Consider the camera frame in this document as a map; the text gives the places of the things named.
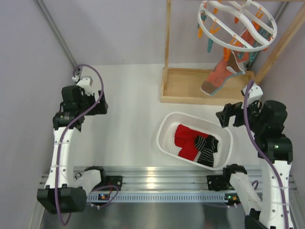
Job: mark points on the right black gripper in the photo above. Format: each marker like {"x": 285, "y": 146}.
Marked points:
{"x": 230, "y": 109}

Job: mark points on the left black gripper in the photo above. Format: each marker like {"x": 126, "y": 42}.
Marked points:
{"x": 100, "y": 108}

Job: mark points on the black striped sock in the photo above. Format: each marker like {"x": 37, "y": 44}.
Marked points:
{"x": 207, "y": 147}

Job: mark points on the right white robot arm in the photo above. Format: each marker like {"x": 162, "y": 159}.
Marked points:
{"x": 264, "y": 124}

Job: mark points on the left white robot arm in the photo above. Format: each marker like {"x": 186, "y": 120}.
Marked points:
{"x": 59, "y": 152}

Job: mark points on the white round clip hanger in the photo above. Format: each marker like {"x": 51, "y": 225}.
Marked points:
{"x": 237, "y": 26}

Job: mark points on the orange patterned sock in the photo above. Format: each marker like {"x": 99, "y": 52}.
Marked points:
{"x": 231, "y": 65}

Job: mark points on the red sock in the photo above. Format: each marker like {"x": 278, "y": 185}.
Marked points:
{"x": 184, "y": 138}

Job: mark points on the white perforated plastic basket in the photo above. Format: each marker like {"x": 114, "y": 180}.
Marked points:
{"x": 166, "y": 132}

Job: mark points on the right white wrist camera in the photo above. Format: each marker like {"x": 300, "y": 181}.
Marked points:
{"x": 255, "y": 93}

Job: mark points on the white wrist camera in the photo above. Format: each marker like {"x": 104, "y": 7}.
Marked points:
{"x": 84, "y": 82}
{"x": 255, "y": 93}

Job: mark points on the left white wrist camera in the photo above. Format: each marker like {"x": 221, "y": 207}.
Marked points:
{"x": 84, "y": 82}

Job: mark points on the wooden hanger stand frame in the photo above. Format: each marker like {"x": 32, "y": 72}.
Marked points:
{"x": 182, "y": 85}

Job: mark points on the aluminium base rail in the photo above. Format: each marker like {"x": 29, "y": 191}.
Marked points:
{"x": 165, "y": 185}

